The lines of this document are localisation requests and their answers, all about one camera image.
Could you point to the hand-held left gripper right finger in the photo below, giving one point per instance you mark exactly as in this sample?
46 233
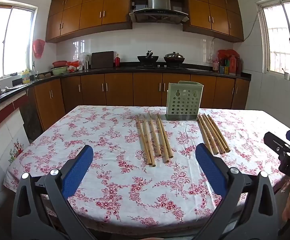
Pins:
211 167

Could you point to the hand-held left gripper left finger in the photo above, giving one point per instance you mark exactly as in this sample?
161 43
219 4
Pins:
78 170

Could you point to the green perforated chopstick holder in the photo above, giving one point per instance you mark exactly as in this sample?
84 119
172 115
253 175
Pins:
183 100

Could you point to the floral white tablecloth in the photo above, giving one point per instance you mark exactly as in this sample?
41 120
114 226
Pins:
125 180

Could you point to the white cup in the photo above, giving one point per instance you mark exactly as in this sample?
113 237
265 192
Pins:
286 76

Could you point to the dark sauce bottle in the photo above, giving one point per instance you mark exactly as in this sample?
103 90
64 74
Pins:
238 66

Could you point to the large red sauce bottle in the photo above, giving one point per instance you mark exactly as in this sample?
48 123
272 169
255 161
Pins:
232 66

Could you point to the green and yellow boxes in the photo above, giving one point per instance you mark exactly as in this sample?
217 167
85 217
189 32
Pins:
224 70

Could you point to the brown base cabinets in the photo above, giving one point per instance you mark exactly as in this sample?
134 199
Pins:
120 87

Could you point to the red label jar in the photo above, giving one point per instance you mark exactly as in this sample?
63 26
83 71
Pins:
215 66

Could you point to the green basin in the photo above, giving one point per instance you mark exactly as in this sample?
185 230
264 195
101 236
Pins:
59 71

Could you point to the red plastic bag on bottles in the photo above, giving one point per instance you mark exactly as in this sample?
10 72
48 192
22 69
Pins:
227 53

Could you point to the black kitchen countertop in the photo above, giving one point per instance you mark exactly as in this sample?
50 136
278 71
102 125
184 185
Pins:
105 70

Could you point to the barred sliding window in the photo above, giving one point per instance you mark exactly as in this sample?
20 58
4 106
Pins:
282 35

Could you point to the orange snack packet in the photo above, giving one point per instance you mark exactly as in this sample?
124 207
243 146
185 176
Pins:
73 66

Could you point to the steel cup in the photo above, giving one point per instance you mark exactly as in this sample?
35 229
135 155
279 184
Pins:
86 65

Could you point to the yellow dish soap bottle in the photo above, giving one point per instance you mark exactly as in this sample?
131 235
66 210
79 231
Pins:
26 77

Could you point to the red basin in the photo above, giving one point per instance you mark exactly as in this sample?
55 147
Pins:
59 63

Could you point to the sink faucet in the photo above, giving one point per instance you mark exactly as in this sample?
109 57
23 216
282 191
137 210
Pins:
35 70

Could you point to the black gas stove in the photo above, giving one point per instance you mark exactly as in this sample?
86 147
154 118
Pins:
159 67

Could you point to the dark cutting board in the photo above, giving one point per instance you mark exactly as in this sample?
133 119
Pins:
102 60

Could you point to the white plastic bag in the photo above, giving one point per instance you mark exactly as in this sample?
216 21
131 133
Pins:
84 56

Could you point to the small red bottle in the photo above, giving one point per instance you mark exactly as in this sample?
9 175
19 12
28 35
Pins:
117 61

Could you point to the pot with lid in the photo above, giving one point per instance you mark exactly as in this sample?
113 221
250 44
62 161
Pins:
174 56

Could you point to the black wok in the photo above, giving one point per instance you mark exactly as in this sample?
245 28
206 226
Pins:
147 59

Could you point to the red hanging plastic bag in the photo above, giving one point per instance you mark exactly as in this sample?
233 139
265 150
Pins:
38 48

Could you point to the sliding window by sink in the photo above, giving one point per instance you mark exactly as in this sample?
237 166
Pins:
10 40

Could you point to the steel range hood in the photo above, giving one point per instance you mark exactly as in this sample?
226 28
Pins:
158 1

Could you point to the brown wall cabinets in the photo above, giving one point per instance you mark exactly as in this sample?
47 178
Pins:
92 12

